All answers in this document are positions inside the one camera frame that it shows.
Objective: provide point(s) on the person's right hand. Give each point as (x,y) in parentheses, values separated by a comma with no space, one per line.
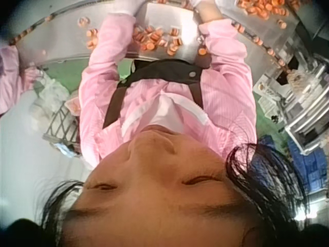
(201,2)

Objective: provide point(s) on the person's left hand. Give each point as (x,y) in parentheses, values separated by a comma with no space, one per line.
(135,5)

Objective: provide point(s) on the pile of orange sandwich cookies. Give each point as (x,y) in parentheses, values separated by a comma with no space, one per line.
(154,38)
(262,9)

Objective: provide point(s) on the row of orange sandwich cookies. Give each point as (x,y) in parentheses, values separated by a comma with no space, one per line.
(24,34)
(259,41)

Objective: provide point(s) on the steel conveyor table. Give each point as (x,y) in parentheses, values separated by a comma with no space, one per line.
(64,38)

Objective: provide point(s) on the clear plastic bag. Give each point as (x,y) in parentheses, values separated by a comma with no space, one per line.
(50,90)

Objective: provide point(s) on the steel packing machine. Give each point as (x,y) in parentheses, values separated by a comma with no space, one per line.
(298,97)

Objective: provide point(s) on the grey plastic crate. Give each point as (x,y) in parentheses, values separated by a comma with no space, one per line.
(63,128)

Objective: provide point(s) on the blue plastic crate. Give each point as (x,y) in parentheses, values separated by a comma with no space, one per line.
(300,164)

